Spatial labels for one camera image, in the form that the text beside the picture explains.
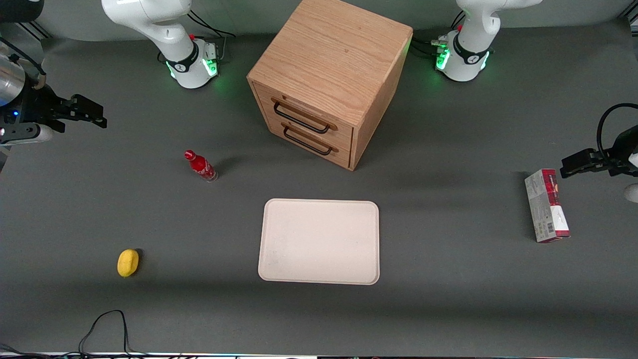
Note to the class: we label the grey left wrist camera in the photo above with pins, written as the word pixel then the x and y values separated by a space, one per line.
pixel 633 193

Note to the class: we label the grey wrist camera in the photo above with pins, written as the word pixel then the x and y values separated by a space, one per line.
pixel 633 193
pixel 25 135

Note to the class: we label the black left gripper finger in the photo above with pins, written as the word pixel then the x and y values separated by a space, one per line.
pixel 578 167
pixel 593 153

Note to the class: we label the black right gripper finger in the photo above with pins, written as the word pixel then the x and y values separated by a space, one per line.
pixel 94 122
pixel 87 105

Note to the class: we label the yellow lemon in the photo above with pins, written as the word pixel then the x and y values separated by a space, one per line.
pixel 127 263

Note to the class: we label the wooden two-drawer cabinet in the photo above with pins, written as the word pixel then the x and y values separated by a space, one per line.
pixel 339 50

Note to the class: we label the grey and red carton box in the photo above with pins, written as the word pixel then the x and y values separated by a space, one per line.
pixel 543 209

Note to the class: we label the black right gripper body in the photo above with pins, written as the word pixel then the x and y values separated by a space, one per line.
pixel 35 105

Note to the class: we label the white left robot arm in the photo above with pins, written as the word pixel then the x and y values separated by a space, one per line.
pixel 471 45

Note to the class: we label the beige rectangular tray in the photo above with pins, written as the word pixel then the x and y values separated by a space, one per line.
pixel 319 242

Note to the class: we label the aluminium frame rail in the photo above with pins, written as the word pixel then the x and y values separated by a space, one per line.
pixel 629 17

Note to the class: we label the red soda bottle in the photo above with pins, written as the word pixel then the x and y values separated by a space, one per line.
pixel 201 166

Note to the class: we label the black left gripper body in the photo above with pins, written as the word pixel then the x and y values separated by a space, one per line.
pixel 624 149

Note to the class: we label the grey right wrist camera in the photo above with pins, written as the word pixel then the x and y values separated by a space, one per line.
pixel 25 135

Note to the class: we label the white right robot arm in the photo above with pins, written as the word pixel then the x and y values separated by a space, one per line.
pixel 169 35

